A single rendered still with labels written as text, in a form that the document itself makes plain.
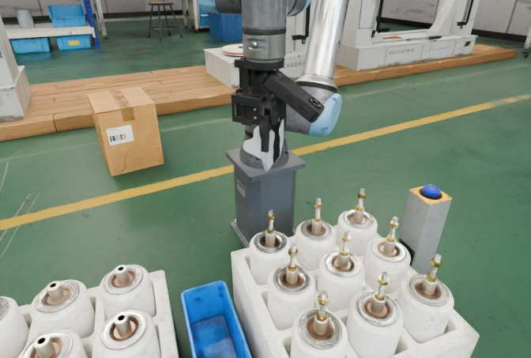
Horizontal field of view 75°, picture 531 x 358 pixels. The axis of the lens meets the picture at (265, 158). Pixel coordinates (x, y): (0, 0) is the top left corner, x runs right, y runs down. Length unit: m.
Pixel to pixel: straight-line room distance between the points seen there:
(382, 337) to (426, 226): 0.35
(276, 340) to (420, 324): 0.28
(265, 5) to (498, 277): 1.03
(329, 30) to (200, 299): 0.75
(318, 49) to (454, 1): 3.22
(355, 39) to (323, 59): 2.18
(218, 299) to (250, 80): 0.57
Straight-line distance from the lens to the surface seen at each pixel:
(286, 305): 0.72
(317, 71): 0.92
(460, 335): 0.83
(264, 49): 0.59
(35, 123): 2.30
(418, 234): 0.97
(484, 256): 1.34
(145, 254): 1.21
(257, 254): 0.79
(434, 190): 0.94
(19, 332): 0.85
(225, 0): 0.73
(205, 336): 0.97
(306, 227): 0.86
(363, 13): 3.10
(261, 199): 1.02
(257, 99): 0.62
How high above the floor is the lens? 0.79
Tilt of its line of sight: 28 degrees down
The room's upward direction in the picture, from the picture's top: straight up
